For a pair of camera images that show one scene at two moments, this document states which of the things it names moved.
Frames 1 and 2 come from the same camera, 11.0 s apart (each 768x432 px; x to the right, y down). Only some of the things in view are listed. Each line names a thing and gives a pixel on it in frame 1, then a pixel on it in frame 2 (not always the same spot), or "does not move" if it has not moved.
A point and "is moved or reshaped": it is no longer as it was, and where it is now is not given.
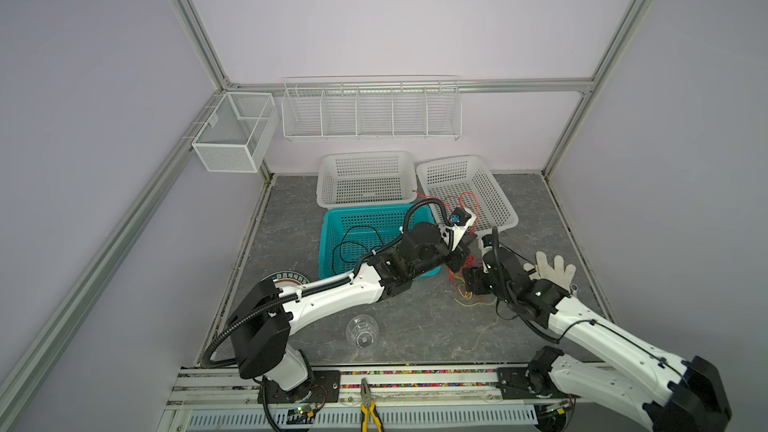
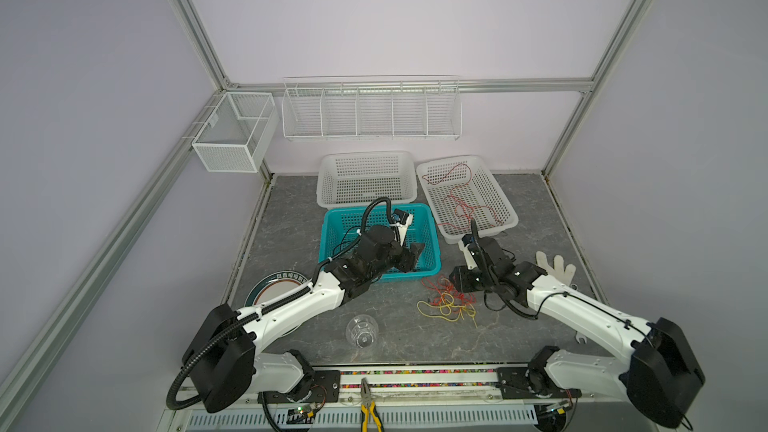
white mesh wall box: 237,132 does not move
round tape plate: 286,279 does not move
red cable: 470,261 is moved or reshaped
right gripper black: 473,278 does not move
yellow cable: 470,294 is moved or reshaped
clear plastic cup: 362,330 does not move
